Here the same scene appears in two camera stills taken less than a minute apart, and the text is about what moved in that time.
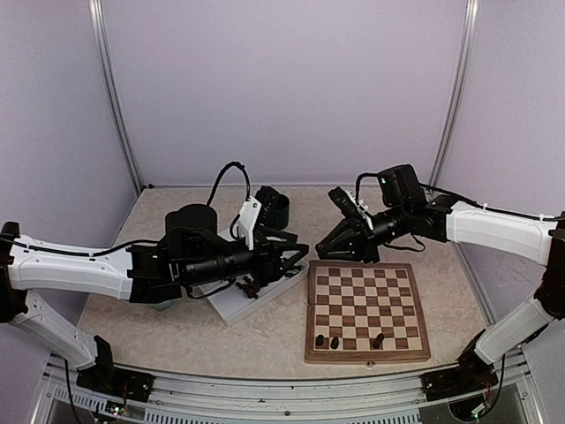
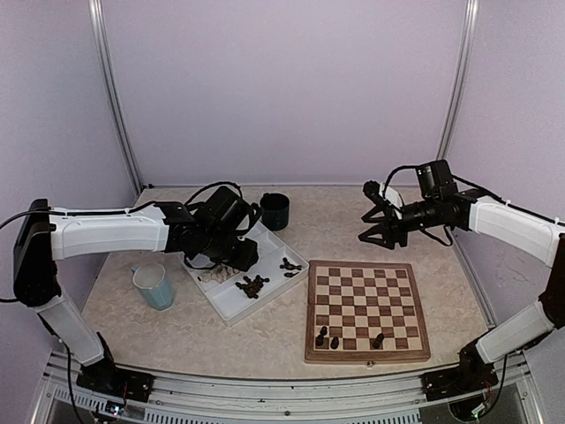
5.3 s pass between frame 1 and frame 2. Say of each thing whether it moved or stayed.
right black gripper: moved
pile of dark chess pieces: stayed
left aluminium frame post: stayed
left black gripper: moved
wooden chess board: stayed
